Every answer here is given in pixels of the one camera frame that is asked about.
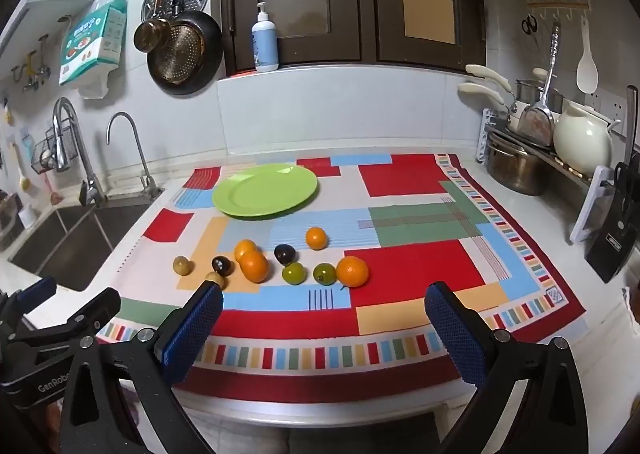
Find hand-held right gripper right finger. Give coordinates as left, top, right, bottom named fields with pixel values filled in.
left=424, top=281, right=591, bottom=454

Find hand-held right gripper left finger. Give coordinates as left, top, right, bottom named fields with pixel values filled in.
left=60, top=278, right=224, bottom=454

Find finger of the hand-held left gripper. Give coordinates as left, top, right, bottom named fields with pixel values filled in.
left=10, top=288, right=122, bottom=352
left=0, top=276, right=58, bottom=332

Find green plate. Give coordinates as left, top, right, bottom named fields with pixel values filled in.
left=212, top=164, right=319, bottom=221

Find stainless steel sink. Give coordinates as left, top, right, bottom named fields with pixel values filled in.
left=7, top=199, right=156, bottom=292

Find colourful patterned tablecloth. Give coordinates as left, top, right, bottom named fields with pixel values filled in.
left=95, top=152, right=586, bottom=405

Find yellow dish brush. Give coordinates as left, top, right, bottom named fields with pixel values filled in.
left=12, top=141, right=41, bottom=197

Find slim chrome gooseneck faucet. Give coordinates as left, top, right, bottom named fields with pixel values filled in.
left=106, top=112, right=163, bottom=199

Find large chrome spring faucet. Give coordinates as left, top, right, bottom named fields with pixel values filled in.
left=52, top=97, right=107, bottom=207

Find large steel pot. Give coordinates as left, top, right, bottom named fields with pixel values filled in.
left=485, top=131, right=551, bottom=197

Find white plastic stand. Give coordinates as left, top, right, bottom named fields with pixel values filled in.
left=570, top=166, right=613, bottom=245

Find black knife block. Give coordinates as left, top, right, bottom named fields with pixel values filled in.
left=585, top=161, right=640, bottom=285

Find clear plastic bag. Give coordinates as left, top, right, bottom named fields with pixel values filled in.
left=77, top=68, right=113, bottom=100

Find metal scoop ladle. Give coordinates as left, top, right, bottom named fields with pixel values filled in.
left=517, top=26, right=562, bottom=147

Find white ceramic jug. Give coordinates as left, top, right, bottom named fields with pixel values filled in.
left=552, top=101, right=621, bottom=175

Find small steel saucepan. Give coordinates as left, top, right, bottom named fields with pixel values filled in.
left=515, top=78, right=563, bottom=109

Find teal bag dispenser box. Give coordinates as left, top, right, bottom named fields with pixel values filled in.
left=58, top=0, right=128, bottom=86

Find perforated metal colander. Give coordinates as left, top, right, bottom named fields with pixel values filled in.
left=146, top=8, right=224, bottom=96

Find small copper saucepan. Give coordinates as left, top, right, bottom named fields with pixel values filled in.
left=133, top=0, right=173, bottom=53

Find white pump soap bottle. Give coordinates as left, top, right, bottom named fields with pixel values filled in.
left=251, top=2, right=280, bottom=73

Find white rice paddle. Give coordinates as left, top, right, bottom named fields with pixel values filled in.
left=576, top=16, right=599, bottom=94

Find black wire sponge basket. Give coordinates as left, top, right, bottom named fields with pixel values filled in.
left=30, top=129, right=68, bottom=173

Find wall water taps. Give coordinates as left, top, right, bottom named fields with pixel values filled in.
left=11, top=34, right=52, bottom=93

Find white pan handle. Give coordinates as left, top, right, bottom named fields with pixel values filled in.
left=465, top=64, right=511, bottom=90
left=457, top=82, right=506, bottom=107

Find white wall power outlet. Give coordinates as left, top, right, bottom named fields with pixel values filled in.
left=585, top=91, right=628, bottom=122

